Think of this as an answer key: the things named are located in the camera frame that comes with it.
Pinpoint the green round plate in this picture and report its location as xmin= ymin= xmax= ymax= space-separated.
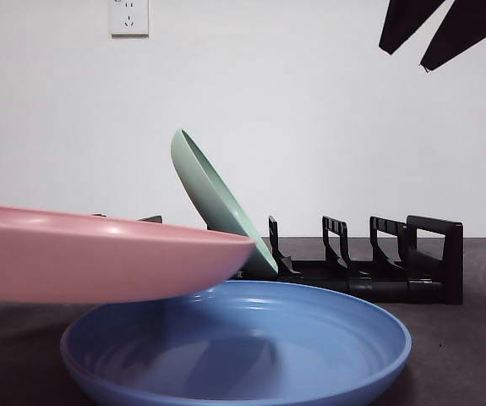
xmin=170 ymin=129 xmax=278 ymax=280

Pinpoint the blue round plate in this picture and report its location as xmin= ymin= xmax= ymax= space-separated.
xmin=59 ymin=279 xmax=412 ymax=406

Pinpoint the pink round plate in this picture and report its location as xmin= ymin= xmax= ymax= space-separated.
xmin=0 ymin=203 xmax=255 ymax=305

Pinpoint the black plastic dish rack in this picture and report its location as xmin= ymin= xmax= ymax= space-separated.
xmin=92 ymin=213 xmax=465 ymax=306

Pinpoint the white wall socket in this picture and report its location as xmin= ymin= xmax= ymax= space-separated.
xmin=110 ymin=0 xmax=150 ymax=38

